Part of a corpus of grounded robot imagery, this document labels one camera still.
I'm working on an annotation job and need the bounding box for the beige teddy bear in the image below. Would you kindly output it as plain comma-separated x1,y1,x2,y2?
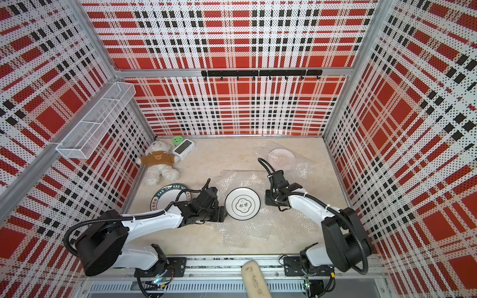
135,140,180,186

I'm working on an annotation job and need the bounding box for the clear wall shelf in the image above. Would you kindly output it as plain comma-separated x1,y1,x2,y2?
56,81,136,160

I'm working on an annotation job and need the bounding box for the bubble wrap sheet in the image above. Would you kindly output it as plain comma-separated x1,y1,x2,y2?
214,170,322,250

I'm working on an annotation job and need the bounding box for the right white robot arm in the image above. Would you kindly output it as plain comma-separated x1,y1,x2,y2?
265,170,373,276

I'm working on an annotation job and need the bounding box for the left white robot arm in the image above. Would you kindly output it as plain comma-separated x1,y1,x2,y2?
63,185,227,278

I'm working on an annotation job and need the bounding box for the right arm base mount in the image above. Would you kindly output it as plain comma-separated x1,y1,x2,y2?
278,255,336,298

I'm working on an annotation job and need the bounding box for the green rimmed plate front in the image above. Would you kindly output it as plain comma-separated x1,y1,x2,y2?
150,184,187,211

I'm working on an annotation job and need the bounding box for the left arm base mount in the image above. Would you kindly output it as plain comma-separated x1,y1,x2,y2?
134,257,187,298

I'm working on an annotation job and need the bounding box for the white green small device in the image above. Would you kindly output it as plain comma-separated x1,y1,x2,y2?
173,139,195,160

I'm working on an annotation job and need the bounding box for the pink plate in wrap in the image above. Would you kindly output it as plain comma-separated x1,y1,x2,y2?
267,148,296,170

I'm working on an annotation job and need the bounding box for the black hook rail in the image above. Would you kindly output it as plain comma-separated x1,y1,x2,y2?
201,69,323,79

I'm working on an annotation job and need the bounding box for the wooden brush handle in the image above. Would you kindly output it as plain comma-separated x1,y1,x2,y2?
241,261,272,298

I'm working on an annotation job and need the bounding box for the white embossed plate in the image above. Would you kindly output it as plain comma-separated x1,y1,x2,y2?
225,187,262,221

